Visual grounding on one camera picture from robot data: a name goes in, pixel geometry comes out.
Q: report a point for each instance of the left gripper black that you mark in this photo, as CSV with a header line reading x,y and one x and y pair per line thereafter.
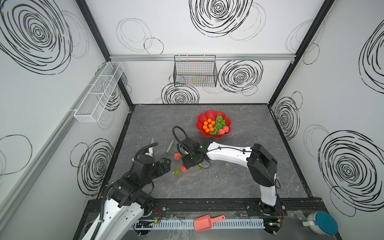
x,y
162,162

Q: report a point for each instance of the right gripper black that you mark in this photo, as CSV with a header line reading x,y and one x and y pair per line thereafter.
x,y
187,160

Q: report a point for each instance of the peach bottom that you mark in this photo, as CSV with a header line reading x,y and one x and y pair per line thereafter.
x,y
183,169

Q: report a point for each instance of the red flower fruit bowl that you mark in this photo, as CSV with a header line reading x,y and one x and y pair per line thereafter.
x,y
212,115

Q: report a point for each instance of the green grape bunch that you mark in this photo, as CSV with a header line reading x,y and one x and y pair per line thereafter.
x,y
220,123

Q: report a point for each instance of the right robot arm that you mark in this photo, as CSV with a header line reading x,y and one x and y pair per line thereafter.
x,y
260,163

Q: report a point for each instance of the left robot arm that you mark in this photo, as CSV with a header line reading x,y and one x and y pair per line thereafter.
x,y
125,202

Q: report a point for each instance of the metal green-tipped tongs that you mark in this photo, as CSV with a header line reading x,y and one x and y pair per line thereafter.
x,y
160,151

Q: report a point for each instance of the pink plastic scoop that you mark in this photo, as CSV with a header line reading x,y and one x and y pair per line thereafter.
x,y
206,222

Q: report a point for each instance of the teal lidded white jug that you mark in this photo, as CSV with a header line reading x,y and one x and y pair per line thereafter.
x,y
321,223

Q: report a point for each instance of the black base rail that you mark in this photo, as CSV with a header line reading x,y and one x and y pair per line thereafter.
x,y
251,206

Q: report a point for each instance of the white mesh wall shelf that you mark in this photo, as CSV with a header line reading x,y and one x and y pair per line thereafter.
x,y
95,102

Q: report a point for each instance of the black wire basket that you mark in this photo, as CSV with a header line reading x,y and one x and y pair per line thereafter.
x,y
195,71

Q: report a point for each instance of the white slotted cable duct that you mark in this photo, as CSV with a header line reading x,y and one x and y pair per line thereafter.
x,y
230,224

